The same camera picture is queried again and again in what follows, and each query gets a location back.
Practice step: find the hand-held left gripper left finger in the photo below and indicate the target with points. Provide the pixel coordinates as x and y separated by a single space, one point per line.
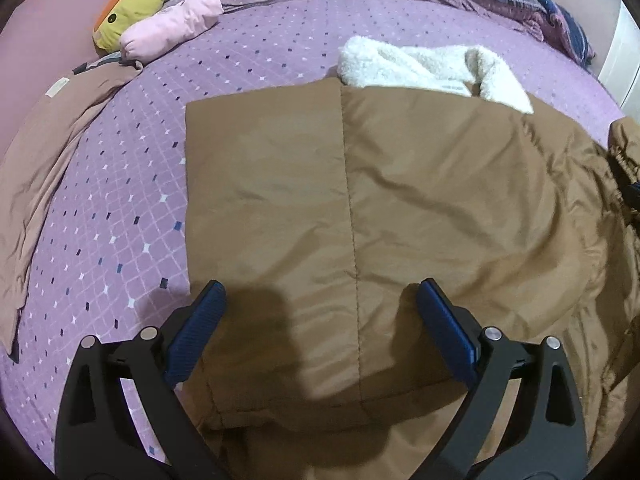
196 319

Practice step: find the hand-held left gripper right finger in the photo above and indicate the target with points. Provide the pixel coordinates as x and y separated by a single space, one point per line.
447 327

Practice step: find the brown padded jacket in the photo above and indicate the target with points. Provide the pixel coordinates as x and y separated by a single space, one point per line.
400 240

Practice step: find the purple diamond-print bed sheet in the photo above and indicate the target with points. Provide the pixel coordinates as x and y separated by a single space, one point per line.
145 200

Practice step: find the tan folded garment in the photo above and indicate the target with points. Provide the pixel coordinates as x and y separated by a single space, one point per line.
47 170

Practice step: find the pink plush pillow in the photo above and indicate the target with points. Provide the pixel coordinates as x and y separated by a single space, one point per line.
170 25

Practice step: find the pink bed cover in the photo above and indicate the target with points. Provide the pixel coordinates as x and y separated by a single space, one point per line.
45 50

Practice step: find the yellow orange plush toy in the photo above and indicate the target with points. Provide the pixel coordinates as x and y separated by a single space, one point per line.
127 12

